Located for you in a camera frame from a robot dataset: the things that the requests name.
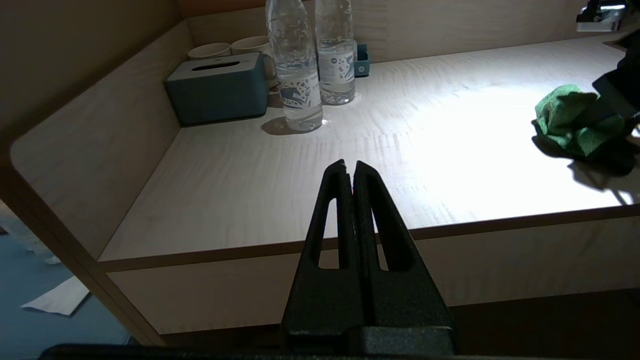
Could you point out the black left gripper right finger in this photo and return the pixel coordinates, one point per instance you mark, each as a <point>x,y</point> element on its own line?
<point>410,300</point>

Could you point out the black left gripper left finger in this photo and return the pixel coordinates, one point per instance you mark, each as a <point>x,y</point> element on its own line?
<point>325,300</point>

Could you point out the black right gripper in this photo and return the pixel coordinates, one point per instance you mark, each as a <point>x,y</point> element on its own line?
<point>625,85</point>

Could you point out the green microfibre cloth black edge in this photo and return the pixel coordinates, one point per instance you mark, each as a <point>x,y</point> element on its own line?
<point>570,117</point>

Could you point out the clear water bottle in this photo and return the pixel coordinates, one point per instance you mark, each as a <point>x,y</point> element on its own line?
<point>299,75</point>
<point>336,60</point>

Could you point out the grey-blue tissue box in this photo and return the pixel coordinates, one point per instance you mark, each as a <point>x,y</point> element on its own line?
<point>217,95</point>

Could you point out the small blue tray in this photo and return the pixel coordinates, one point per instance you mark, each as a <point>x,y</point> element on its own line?
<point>363,62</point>

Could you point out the white ceramic cup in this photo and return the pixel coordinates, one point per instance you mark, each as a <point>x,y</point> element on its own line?
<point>249,44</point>

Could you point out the white paper sheet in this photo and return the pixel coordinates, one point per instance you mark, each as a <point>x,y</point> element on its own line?
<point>57,299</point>

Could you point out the small white dish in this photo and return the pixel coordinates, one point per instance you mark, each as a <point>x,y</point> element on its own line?
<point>209,50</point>

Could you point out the white crumpled fabric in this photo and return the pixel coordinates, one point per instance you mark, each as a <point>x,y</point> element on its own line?
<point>30,240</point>

